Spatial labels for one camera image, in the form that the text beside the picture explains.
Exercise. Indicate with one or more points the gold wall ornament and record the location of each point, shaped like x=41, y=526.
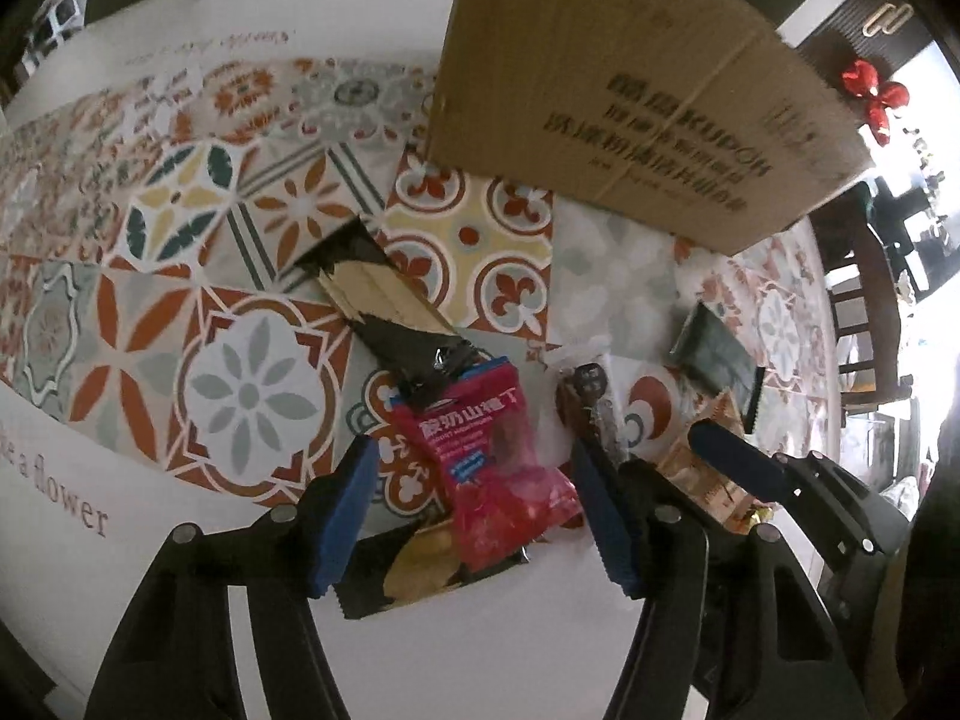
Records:
x=885, y=19

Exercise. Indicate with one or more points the orange brown snack packet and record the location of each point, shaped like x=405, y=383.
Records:
x=705, y=484

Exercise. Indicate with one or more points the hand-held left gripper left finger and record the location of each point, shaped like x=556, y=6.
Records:
x=349, y=510

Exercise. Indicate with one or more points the dark green snack packet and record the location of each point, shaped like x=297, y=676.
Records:
x=712, y=360

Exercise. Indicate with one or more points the red bow decoration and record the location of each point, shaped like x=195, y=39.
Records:
x=874, y=94

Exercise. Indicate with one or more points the pink red snack packet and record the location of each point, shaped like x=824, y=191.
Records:
x=495, y=465

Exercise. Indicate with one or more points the white packet with dark snack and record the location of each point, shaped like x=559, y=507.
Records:
x=592, y=405

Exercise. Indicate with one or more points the brown cardboard box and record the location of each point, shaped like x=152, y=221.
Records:
x=622, y=67

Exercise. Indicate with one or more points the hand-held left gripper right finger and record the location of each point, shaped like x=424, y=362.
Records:
x=600, y=510

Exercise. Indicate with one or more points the patterned tile print tablecloth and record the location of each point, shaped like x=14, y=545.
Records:
x=225, y=240

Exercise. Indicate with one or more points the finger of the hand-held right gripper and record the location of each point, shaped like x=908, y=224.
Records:
x=739, y=461

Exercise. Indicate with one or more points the long black gold snack packet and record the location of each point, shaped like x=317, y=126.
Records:
x=375, y=292

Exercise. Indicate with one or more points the black yellow snack packet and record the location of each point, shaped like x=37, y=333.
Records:
x=420, y=566

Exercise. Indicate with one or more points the dark wooden chair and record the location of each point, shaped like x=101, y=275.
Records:
x=862, y=292

